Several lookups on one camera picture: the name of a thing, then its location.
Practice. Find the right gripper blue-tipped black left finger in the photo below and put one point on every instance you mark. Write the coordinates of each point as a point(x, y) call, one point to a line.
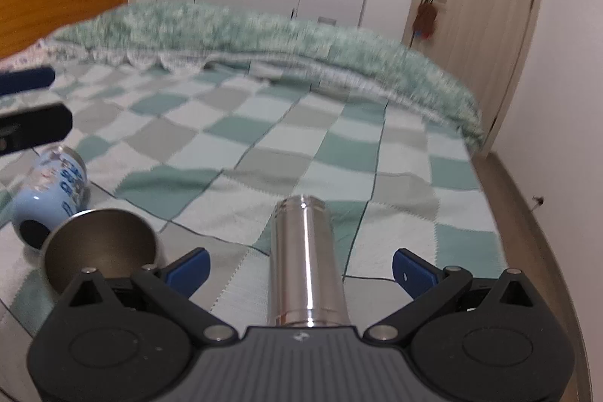
point(167, 291)

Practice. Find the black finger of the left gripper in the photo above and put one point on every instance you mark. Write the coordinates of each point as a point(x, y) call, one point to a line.
point(34, 127)

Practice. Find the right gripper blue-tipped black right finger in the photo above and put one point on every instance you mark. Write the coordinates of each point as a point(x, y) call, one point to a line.
point(434, 292)

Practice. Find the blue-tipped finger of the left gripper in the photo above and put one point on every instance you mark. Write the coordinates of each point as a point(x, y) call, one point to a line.
point(25, 80)

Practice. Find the tall stainless steel tumbler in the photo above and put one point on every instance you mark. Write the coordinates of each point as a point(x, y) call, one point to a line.
point(306, 288)

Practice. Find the light blue printed cup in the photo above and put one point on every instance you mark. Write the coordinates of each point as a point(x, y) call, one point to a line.
point(54, 190)

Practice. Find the pink steel-rimmed cup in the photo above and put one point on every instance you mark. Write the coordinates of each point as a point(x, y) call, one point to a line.
point(115, 242)

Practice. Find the floral pillow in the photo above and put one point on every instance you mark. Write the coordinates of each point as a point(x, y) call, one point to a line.
point(44, 52)

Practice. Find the green checkered bed blanket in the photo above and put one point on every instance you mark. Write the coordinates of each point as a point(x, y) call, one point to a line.
point(204, 155)

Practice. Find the green floral duvet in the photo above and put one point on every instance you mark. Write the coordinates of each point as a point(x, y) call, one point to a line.
point(178, 34)

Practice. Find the brown bag on door handle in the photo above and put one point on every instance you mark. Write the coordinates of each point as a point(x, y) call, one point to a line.
point(425, 21)

